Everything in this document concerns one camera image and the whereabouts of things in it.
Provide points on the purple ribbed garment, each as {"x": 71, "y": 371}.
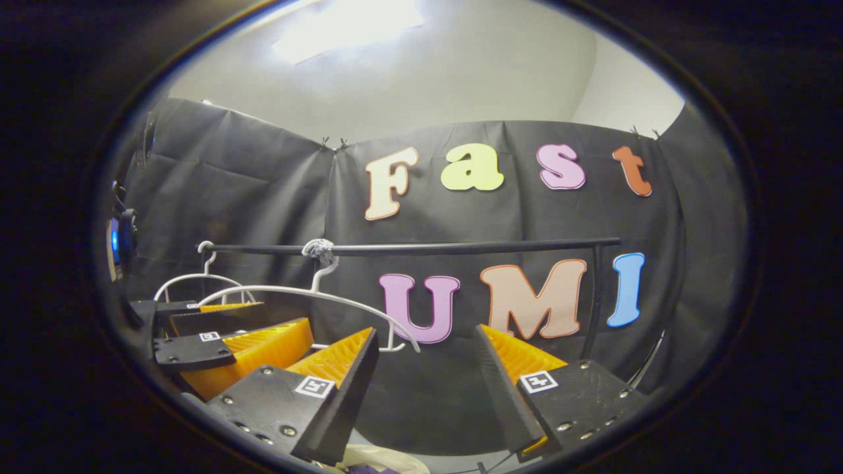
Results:
{"x": 369, "y": 470}

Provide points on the black clothes rack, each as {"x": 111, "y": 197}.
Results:
{"x": 461, "y": 249}

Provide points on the white hanger with taped hook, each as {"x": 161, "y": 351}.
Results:
{"x": 369, "y": 309}

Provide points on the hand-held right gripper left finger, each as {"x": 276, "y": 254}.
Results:
{"x": 349, "y": 395}

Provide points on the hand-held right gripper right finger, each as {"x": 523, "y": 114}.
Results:
{"x": 504, "y": 395}

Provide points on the white empty hanger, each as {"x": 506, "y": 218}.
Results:
{"x": 209, "y": 272}

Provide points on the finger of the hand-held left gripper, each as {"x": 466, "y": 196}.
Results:
{"x": 191, "y": 352}
{"x": 211, "y": 320}

